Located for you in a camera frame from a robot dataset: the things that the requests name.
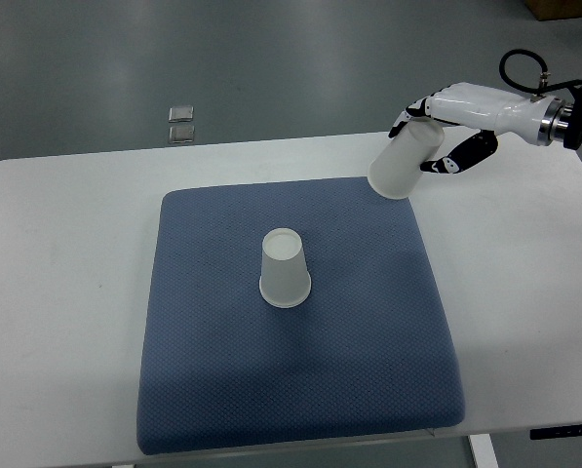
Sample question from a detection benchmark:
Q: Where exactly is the black table control panel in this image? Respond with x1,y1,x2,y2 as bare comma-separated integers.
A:
529,424,582,441

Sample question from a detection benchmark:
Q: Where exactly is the white table leg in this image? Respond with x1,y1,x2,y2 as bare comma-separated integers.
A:
468,434,499,468

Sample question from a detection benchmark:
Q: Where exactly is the white paper cup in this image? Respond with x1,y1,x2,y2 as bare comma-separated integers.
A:
368,117,445,200
258,228,312,308

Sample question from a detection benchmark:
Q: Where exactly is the lower metal floor plate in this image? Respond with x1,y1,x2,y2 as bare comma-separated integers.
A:
169,124,195,144

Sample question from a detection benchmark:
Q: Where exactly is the metal floor plate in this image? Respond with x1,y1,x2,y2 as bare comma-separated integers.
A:
169,124,195,144
168,104,194,123

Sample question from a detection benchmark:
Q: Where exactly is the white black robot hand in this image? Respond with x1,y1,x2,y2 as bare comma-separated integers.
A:
389,83,573,174

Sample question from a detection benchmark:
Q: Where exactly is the upper metal floor plate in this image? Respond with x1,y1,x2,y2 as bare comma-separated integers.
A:
168,104,194,123

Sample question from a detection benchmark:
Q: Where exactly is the blue textured cushion mat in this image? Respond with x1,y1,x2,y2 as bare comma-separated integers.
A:
136,177,465,455

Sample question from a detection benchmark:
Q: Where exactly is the brown cardboard box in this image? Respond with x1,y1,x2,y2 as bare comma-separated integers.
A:
524,0,582,20

